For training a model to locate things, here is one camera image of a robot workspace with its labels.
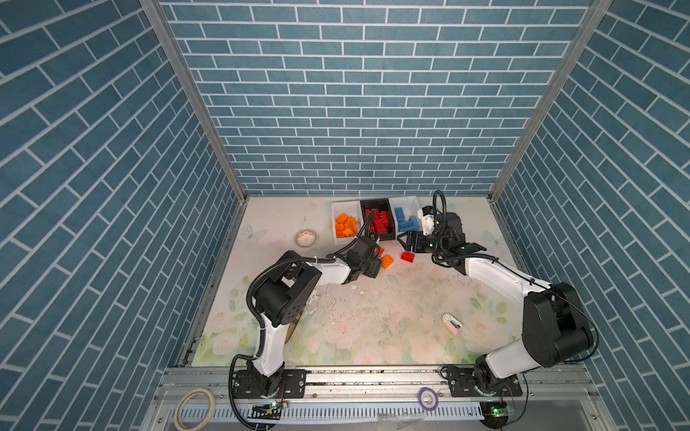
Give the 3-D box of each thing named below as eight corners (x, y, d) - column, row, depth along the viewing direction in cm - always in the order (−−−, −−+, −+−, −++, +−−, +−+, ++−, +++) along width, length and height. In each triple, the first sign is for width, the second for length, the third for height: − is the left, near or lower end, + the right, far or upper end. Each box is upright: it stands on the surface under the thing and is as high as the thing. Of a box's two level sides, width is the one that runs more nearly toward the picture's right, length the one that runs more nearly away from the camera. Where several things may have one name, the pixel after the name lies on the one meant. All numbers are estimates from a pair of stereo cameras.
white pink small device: (455, 336, 84) (457, 333, 82) (438, 320, 87) (439, 318, 86) (462, 327, 86) (464, 325, 84) (445, 312, 89) (446, 310, 87)
